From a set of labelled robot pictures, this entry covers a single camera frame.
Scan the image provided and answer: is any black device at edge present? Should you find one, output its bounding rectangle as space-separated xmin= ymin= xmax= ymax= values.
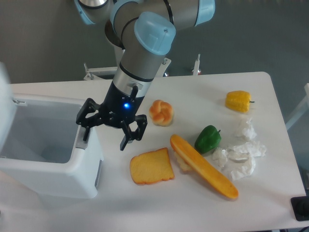
xmin=291 ymin=196 xmax=309 ymax=221

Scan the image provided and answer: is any crumpled white paper upper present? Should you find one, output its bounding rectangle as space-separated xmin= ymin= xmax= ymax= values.
xmin=235 ymin=117 xmax=257 ymax=142

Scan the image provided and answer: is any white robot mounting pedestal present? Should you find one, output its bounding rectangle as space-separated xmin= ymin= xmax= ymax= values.
xmin=83 ymin=19 xmax=202 ymax=81

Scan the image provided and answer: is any small crumpled paper ball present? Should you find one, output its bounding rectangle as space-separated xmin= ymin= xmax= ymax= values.
xmin=212 ymin=147 xmax=228 ymax=168

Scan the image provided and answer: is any yellow bell pepper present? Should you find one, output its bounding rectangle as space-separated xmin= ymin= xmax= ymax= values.
xmin=225 ymin=90 xmax=254 ymax=113

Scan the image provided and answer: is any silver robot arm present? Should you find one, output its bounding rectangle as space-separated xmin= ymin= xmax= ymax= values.
xmin=76 ymin=0 xmax=215 ymax=149

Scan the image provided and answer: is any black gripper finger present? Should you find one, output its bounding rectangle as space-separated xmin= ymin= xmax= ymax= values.
xmin=120 ymin=115 xmax=148 ymax=151
xmin=76 ymin=98 xmax=105 ymax=142

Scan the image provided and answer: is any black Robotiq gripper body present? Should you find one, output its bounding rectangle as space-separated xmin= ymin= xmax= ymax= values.
xmin=98 ymin=83 xmax=145 ymax=129

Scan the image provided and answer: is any white plastic trash can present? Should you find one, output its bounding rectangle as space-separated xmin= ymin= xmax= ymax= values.
xmin=0 ymin=65 xmax=103 ymax=199

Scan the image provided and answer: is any toast bread slice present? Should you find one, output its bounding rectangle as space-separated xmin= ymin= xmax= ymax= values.
xmin=129 ymin=147 xmax=174 ymax=185

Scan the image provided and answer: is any small bread piece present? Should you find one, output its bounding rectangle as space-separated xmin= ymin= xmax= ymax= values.
xmin=174 ymin=151 xmax=193 ymax=174

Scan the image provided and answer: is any green bell pepper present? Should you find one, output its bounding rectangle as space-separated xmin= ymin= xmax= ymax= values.
xmin=195 ymin=125 xmax=222 ymax=154

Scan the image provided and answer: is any white frame at right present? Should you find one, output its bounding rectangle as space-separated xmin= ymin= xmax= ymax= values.
xmin=285 ymin=83 xmax=309 ymax=130

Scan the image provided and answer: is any long orange baguette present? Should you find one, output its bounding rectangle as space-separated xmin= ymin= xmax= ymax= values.
xmin=170 ymin=134 xmax=239 ymax=199

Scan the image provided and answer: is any crumpled white paper large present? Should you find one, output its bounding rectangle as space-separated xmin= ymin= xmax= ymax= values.
xmin=223 ymin=141 xmax=267 ymax=181

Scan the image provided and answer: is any knotted bread roll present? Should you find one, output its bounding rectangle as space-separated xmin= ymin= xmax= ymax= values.
xmin=149 ymin=100 xmax=174 ymax=127

